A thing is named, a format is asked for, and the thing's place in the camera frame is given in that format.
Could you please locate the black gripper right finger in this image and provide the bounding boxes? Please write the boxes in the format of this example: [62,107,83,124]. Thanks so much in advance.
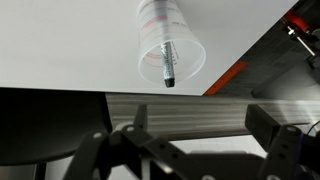
[245,104,303,180]

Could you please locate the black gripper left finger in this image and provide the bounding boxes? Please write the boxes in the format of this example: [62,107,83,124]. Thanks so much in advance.
[63,104,194,180]

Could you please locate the black and silver marker pen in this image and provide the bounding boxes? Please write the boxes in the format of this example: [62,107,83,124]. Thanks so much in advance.
[154,0,177,89]

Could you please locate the clear plastic measuring cup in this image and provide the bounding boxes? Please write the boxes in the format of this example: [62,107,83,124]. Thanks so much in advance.
[137,0,207,85]

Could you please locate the orange floor mat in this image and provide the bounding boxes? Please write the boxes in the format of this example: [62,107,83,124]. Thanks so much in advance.
[203,60,249,97]

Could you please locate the red clamp with silver rod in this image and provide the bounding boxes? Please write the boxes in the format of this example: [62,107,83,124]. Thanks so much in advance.
[281,9,318,58]

